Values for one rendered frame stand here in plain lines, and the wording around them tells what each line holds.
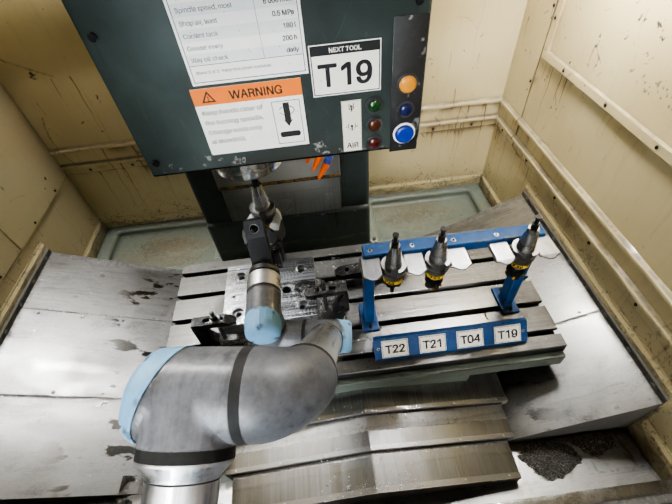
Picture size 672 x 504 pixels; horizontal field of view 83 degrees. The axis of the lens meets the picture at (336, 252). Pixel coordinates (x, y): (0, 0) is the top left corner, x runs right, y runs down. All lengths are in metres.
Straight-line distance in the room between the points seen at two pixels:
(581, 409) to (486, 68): 1.32
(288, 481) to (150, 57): 1.09
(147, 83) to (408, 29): 0.36
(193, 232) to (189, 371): 1.68
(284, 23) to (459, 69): 1.34
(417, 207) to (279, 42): 1.60
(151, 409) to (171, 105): 0.40
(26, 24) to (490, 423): 2.02
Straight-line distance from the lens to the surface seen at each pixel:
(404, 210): 2.05
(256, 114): 0.61
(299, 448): 1.27
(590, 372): 1.43
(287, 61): 0.58
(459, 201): 2.14
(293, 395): 0.48
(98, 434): 1.56
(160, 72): 0.61
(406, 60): 0.60
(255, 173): 0.83
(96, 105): 1.91
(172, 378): 0.50
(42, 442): 1.58
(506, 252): 1.04
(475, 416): 1.34
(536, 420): 1.39
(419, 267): 0.96
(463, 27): 1.77
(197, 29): 0.57
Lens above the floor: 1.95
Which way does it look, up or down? 48 degrees down
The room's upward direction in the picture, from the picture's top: 6 degrees counter-clockwise
